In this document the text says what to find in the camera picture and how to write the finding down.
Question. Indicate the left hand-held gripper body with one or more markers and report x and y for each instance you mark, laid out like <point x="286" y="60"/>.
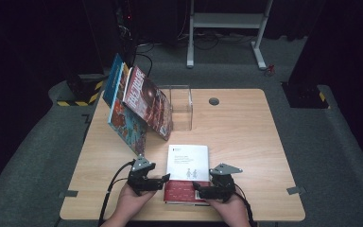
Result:
<point x="138" y="181"/>

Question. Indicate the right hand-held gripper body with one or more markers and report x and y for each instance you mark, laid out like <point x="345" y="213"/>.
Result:
<point x="223" y="186"/>

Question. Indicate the white red hardcover book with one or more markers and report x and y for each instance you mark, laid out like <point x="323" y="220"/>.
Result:
<point x="187" y="164"/>

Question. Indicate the light blue green picture book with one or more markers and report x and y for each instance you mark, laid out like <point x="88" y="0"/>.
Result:
<point x="127" y="126"/>

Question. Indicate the clear acrylic book holder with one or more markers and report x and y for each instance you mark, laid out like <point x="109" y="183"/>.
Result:
<point x="181" y="107"/>

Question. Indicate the purple magazine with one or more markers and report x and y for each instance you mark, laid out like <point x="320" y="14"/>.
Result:
<point x="148" y="101"/>

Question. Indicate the dark blue picture book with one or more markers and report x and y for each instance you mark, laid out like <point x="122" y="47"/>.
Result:
<point x="113" y="82"/>

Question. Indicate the person's left hand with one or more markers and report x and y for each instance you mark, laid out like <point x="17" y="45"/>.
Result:
<point x="132" y="205"/>

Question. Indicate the person's right hand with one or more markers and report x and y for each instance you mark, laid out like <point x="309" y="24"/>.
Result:
<point x="230" y="211"/>

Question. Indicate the grey tape piece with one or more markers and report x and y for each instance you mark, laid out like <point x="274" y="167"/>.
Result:
<point x="296" y="190"/>
<point x="68" y="194"/>

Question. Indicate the black yellow striped base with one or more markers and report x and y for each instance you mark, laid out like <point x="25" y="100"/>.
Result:
<point x="85" y="91"/>
<point x="305" y="96"/>

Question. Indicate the small red floor object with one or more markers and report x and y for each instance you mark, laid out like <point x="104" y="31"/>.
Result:
<point x="269" y="70"/>

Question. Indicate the dark equipment rack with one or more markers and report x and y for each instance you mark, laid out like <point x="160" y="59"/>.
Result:
<point x="113" y="31"/>

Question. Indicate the white metal stand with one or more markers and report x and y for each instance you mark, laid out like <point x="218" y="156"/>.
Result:
<point x="227" y="20"/>

